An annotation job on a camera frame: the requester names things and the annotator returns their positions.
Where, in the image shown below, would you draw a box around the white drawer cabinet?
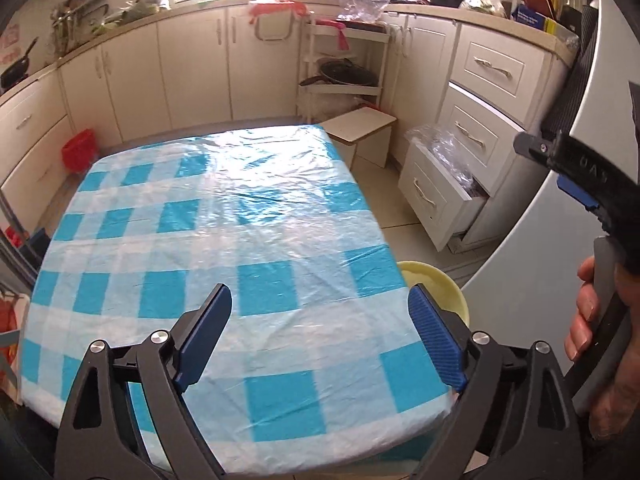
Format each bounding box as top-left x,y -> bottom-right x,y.
397,22 -> 576,253

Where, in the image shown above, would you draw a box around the blue box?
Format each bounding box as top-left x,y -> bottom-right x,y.
510,2 -> 566,36

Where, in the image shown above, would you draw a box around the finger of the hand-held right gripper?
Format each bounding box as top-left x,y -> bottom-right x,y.
513,131 -> 567,163
556,172 -> 603,217

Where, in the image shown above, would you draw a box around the yellow plastic bin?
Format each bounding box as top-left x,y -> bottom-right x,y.
397,260 -> 471,328

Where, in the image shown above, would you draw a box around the table with blue checked cloth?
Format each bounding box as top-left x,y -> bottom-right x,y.
17,124 -> 458,471

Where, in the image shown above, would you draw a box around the orange slipper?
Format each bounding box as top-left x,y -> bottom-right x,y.
0,292 -> 30,336

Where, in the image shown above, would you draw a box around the white wooden stool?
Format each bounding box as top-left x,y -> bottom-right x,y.
325,108 -> 398,168

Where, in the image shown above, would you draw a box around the clear plastic bags in drawer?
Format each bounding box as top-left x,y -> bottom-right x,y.
405,122 -> 478,191

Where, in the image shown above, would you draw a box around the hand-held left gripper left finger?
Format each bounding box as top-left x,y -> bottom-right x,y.
55,283 -> 234,480

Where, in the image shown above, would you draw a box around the cream base cabinets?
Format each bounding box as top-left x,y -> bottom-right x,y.
0,2 -> 461,231

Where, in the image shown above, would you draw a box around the red trash basket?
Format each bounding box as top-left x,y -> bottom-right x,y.
61,129 -> 98,171

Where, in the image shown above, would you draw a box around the person's right hand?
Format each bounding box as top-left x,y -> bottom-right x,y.
564,256 -> 640,461

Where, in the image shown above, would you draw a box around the black wok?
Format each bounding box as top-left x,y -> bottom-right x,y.
0,37 -> 40,90

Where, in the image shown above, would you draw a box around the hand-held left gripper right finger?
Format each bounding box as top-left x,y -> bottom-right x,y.
407,283 -> 585,480

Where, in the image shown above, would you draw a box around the black frying pan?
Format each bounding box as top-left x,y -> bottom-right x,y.
299,57 -> 378,88

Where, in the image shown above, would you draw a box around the bag of green vegetables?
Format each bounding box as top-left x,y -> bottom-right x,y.
102,0 -> 173,26

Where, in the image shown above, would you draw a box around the open white drawer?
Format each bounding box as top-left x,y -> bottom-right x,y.
398,137 -> 491,253

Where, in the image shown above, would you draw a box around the red cloth strip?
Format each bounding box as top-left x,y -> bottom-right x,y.
312,19 -> 351,52

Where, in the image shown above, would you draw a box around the clear plastic bag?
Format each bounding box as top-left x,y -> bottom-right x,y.
331,0 -> 391,23

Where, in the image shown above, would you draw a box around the red paper wall decorations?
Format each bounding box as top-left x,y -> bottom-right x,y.
0,25 -> 23,66

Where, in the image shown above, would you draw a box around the wall utensil rack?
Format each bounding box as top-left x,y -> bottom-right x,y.
50,0 -> 111,58

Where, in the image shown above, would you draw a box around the white kitchen trolley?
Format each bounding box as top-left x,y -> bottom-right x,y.
297,17 -> 391,121

